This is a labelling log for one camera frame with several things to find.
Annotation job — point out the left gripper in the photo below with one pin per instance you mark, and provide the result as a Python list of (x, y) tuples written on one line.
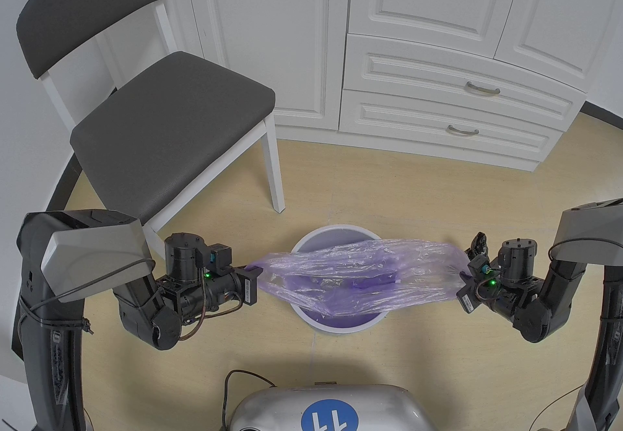
[(228, 290)]

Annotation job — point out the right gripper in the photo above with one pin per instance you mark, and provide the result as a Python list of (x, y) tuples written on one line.
[(482, 295)]

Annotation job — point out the purple plastic bag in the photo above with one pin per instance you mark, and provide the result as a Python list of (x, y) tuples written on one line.
[(365, 268)]

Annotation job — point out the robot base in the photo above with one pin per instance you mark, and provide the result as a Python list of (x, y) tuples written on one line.
[(272, 409)]

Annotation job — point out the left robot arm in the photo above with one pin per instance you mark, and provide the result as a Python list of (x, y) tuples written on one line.
[(87, 249)]

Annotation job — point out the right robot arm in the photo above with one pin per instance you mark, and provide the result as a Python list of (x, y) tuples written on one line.
[(584, 229)]

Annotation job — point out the white trash bin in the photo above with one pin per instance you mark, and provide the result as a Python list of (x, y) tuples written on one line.
[(310, 245)]

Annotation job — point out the white chair dark grey seat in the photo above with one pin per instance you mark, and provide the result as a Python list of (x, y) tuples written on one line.
[(170, 127)]

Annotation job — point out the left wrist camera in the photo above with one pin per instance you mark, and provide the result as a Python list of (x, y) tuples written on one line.
[(221, 256)]

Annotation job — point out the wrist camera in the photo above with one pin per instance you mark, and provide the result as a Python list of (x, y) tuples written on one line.
[(479, 244), (221, 256)]

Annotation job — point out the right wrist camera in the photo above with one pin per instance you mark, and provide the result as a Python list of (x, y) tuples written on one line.
[(479, 244)]

